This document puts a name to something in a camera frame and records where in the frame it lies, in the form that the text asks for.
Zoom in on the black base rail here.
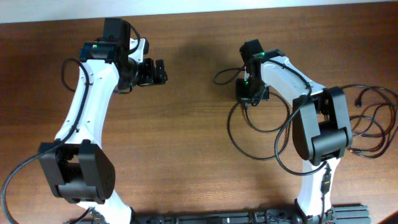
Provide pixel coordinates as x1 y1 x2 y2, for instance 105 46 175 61
77 205 371 224

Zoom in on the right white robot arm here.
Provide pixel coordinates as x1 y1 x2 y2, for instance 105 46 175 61
236 39 353 223

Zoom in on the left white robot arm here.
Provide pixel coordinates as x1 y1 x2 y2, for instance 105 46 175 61
39 18 168 223

